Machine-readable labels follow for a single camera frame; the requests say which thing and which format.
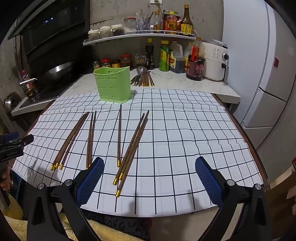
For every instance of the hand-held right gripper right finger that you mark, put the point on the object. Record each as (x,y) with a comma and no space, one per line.
(208,183)

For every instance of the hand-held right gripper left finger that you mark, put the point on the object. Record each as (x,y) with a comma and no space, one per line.
(90,183)

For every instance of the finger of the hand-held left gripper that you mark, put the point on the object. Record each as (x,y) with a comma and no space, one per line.
(10,136)
(25,140)

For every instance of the wooden chopstick gold tip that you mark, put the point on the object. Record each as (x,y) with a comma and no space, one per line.
(66,157)
(63,150)
(128,148)
(69,143)
(130,162)
(119,134)
(93,134)
(89,143)

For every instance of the pair of wooden chopsticks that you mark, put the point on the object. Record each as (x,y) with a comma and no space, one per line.
(136,139)

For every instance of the green plastic utensil holder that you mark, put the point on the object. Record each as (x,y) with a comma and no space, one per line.
(113,88)

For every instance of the clear cup of utensils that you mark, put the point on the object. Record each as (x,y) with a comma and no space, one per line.
(144,25)

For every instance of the person's left hand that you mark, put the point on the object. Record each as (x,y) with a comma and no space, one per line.
(4,183)

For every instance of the round metal lid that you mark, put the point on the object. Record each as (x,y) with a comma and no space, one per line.
(11,104)

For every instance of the sauce bottle red label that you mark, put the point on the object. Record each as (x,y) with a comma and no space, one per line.
(29,90)

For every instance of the black cooktop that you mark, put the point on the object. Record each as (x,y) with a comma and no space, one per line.
(46,92)

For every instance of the dark patterned cloth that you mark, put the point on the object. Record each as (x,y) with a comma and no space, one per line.
(120,227)

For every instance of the white black checked tablecloth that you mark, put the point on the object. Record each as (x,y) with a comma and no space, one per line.
(173,139)

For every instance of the yellow towel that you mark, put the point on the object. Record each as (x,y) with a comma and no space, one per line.
(13,229)

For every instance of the cardboard box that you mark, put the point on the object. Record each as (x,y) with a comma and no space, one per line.
(284,185)

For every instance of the metal wok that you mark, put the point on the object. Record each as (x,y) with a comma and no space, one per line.
(57,69)

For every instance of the white kitchen counter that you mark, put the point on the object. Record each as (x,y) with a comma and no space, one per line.
(185,85)

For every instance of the green label jar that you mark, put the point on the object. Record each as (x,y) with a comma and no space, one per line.
(96,65)

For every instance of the red lid sauce jar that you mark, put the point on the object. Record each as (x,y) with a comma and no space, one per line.
(105,63)

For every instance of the black range hood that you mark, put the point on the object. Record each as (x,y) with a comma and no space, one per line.
(53,27)

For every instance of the bundle of wooden chopsticks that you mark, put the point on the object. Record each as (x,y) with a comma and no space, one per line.
(146,78)

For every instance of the yellow label sauce jar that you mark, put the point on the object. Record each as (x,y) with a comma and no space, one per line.
(116,63)

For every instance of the white air fryer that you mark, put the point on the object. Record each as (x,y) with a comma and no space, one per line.
(216,60)

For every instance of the metal slotted spoon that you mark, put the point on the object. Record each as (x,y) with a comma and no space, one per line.
(140,69)

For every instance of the white refrigerator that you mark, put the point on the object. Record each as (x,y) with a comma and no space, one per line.
(259,69)

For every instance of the spice jar white lid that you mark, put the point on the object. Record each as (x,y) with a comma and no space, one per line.
(118,30)
(93,35)
(105,33)

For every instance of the large red lid jar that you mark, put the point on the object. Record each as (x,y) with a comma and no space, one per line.
(126,61)

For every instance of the dark vinegar jug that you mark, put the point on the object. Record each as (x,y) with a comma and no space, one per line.
(176,60)

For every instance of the clear plastic bag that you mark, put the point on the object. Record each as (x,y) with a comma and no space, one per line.
(141,60)

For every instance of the green plastic bottle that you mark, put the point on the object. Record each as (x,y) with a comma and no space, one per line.
(164,56)

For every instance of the red fridge sticker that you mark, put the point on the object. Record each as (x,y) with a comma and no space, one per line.
(276,62)

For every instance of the slim dark soy bottle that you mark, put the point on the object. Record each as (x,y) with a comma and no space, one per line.
(149,55)

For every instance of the clear glass jar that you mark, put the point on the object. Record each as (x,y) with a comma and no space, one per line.
(130,25)

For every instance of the dark bottle yellow label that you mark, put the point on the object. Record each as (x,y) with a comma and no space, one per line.
(186,23)

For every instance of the clear bottle yellow cap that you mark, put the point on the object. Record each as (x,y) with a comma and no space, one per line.
(157,22)

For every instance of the white wall shelf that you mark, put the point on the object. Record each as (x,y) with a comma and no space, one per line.
(138,36)

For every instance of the white wall outlet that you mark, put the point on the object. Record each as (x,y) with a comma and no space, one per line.
(156,1)

